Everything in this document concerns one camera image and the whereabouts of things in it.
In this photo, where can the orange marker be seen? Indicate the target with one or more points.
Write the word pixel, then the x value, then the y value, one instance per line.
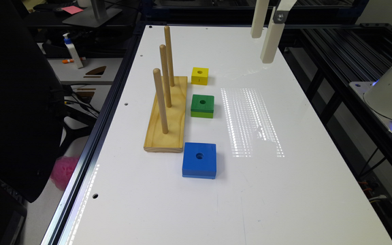
pixel 66 61

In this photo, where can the white spray bottle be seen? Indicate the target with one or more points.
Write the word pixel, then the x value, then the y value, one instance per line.
pixel 72 50

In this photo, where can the wooden peg base board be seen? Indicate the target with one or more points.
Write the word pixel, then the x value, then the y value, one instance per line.
pixel 156 140

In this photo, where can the black office chair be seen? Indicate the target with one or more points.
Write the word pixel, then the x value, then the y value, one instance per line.
pixel 36 127

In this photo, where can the pink sticky note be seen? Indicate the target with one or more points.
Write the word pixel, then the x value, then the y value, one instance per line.
pixel 72 9

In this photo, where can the middle wooden peg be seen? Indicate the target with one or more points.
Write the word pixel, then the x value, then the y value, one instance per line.
pixel 166 86

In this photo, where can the rear wooden peg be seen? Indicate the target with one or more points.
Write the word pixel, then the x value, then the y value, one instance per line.
pixel 168 43

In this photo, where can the front wooden peg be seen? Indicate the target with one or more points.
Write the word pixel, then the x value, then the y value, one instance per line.
pixel 160 99

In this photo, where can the pink fluffy object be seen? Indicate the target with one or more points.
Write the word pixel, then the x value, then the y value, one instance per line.
pixel 62 171

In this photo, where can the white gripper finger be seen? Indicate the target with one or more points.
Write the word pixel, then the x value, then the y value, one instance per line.
pixel 259 16
pixel 275 28

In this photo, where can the green square block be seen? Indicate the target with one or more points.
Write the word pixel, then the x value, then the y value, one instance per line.
pixel 202 106

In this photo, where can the yellow square block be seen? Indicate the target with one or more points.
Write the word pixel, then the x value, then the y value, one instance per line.
pixel 199 76

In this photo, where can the wooden peg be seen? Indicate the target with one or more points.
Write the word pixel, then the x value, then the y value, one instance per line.
pixel 160 99
pixel 168 43
pixel 166 86

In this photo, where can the blue square block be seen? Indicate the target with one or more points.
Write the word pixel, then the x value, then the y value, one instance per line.
pixel 199 160

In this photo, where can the grey monitor stand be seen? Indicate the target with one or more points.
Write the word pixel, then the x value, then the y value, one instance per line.
pixel 94 13

